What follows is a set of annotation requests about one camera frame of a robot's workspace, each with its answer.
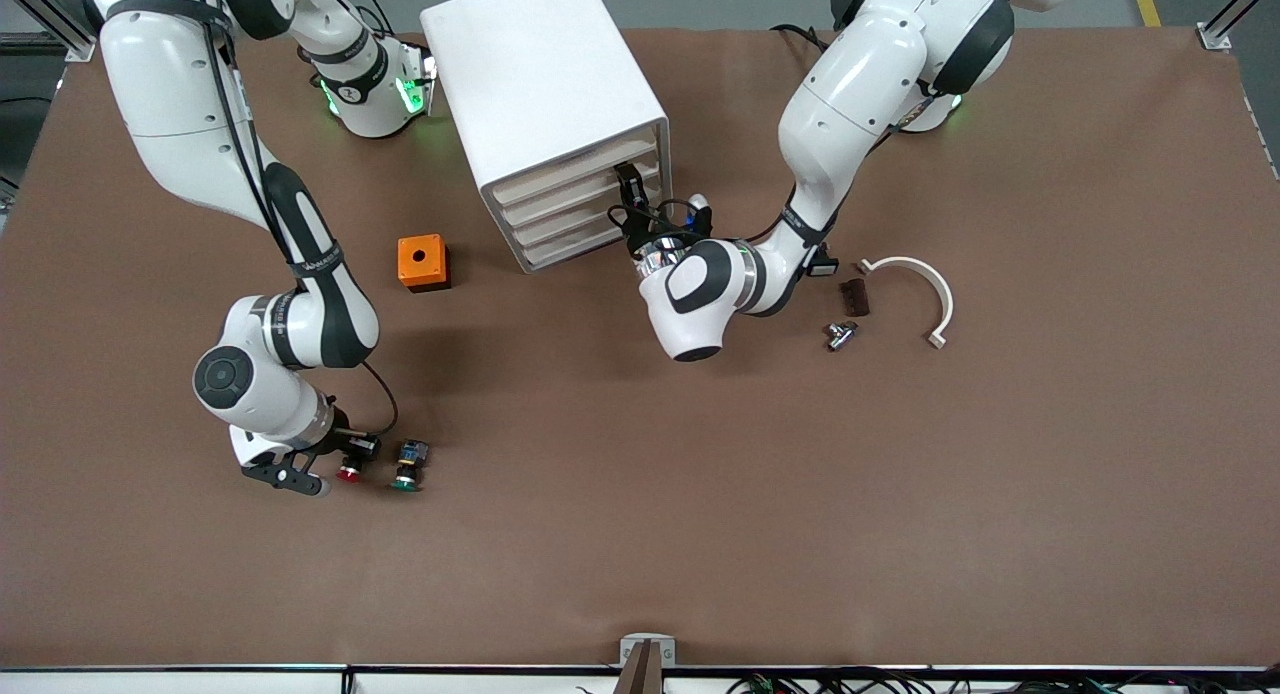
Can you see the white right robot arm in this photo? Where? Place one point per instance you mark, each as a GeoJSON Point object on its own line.
{"type": "Point", "coordinates": [170, 94]}

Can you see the aluminium frame post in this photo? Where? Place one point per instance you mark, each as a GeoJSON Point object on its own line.
{"type": "Point", "coordinates": [1215, 36]}
{"type": "Point", "coordinates": [80, 49]}

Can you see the orange box with hole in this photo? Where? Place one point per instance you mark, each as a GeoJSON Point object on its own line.
{"type": "Point", "coordinates": [408, 269]}

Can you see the brown table cover sheet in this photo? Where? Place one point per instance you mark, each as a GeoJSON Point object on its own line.
{"type": "Point", "coordinates": [640, 474]}

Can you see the brown ridged block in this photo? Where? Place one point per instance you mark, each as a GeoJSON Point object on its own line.
{"type": "Point", "coordinates": [857, 298]}

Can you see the green push button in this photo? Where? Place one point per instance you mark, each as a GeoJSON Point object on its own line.
{"type": "Point", "coordinates": [410, 464]}

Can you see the white table edge rail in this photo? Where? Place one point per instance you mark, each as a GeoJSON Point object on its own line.
{"type": "Point", "coordinates": [200, 682]}

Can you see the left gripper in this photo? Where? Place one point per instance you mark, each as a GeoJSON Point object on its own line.
{"type": "Point", "coordinates": [638, 237]}

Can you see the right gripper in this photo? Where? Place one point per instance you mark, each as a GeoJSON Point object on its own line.
{"type": "Point", "coordinates": [347, 439]}

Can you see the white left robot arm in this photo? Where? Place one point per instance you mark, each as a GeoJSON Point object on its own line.
{"type": "Point", "coordinates": [860, 94]}

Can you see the black white push button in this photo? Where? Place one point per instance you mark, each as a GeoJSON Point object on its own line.
{"type": "Point", "coordinates": [825, 267]}

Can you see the white curved clamp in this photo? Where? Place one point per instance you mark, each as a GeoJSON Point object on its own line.
{"type": "Point", "coordinates": [946, 304]}

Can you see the metal tee fitting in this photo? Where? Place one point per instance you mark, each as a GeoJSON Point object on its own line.
{"type": "Point", "coordinates": [840, 337]}

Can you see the grey metal mount bracket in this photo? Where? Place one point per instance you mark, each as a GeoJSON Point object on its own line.
{"type": "Point", "coordinates": [628, 654]}

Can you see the brown tapered post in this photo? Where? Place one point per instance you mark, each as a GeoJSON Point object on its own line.
{"type": "Point", "coordinates": [640, 674]}

